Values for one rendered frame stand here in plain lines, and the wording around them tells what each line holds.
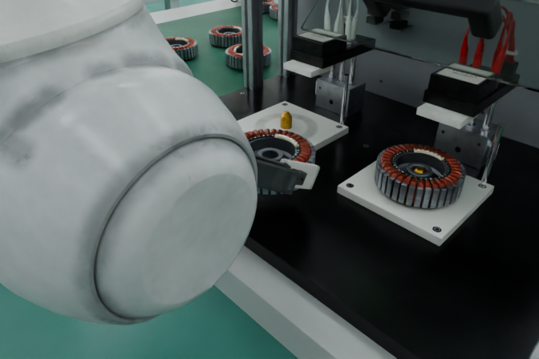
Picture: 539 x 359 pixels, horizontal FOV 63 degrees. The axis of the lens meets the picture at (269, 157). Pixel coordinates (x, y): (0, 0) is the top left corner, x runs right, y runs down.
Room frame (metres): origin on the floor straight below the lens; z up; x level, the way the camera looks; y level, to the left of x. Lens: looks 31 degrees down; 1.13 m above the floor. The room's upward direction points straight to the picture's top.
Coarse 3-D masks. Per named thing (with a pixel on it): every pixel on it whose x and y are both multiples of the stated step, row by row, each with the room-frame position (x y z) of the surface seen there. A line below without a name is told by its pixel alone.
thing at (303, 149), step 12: (252, 132) 0.51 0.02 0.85; (264, 132) 0.51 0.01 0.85; (276, 132) 0.52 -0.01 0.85; (288, 132) 0.51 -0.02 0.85; (252, 144) 0.49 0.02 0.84; (264, 144) 0.50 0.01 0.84; (276, 144) 0.50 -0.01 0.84; (288, 144) 0.49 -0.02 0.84; (300, 144) 0.48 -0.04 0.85; (312, 144) 0.48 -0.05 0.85; (264, 156) 0.48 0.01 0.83; (276, 156) 0.48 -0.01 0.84; (288, 156) 0.49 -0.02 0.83; (300, 156) 0.45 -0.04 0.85; (312, 156) 0.46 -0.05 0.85; (264, 192) 0.41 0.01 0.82
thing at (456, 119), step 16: (432, 80) 0.54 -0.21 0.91; (448, 80) 0.52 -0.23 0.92; (464, 80) 0.52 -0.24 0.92; (480, 80) 0.52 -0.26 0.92; (432, 96) 0.53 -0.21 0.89; (448, 96) 0.52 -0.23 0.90; (464, 96) 0.51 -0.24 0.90; (480, 96) 0.51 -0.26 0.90; (496, 96) 0.54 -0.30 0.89; (416, 112) 0.52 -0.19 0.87; (432, 112) 0.51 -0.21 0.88; (448, 112) 0.51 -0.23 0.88; (464, 112) 0.50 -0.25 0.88
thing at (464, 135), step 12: (480, 120) 0.60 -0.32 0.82; (444, 132) 0.59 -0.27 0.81; (456, 132) 0.58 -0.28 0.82; (468, 132) 0.57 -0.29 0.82; (480, 132) 0.56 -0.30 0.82; (492, 132) 0.56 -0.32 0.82; (444, 144) 0.59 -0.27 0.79; (456, 144) 0.57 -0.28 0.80; (468, 144) 0.56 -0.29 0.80; (480, 144) 0.55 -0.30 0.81; (456, 156) 0.57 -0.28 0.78; (468, 156) 0.56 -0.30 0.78; (480, 156) 0.55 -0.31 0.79
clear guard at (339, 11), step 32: (320, 0) 0.45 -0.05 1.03; (352, 0) 0.43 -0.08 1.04; (512, 0) 0.34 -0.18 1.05; (320, 32) 0.42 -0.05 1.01; (352, 32) 0.40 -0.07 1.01; (384, 32) 0.38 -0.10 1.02; (416, 32) 0.36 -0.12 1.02; (448, 32) 0.35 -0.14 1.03; (512, 32) 0.32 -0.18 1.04; (448, 64) 0.33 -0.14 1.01; (480, 64) 0.31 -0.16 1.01; (512, 64) 0.30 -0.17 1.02
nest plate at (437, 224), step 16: (352, 176) 0.51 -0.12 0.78; (368, 176) 0.51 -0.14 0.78; (432, 176) 0.51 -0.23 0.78; (352, 192) 0.47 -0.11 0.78; (368, 192) 0.47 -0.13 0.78; (464, 192) 0.47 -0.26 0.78; (480, 192) 0.47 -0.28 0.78; (368, 208) 0.45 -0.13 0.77; (384, 208) 0.44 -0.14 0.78; (400, 208) 0.44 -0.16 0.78; (416, 208) 0.44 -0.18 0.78; (432, 208) 0.44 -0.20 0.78; (448, 208) 0.44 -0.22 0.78; (464, 208) 0.44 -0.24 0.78; (400, 224) 0.42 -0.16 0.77; (416, 224) 0.41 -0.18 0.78; (432, 224) 0.41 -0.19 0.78; (448, 224) 0.41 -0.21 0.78; (432, 240) 0.39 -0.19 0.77
